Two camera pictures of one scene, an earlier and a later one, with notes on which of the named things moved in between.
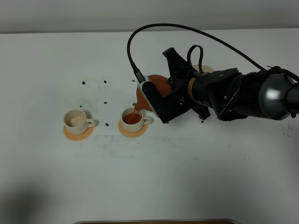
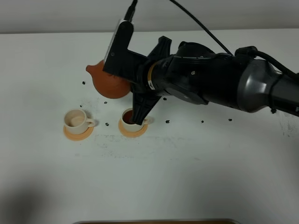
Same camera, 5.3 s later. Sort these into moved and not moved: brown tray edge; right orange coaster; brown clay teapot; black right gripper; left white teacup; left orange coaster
Moved: brown clay teapot; black right gripper
Not moved: left orange coaster; left white teacup; right orange coaster; brown tray edge
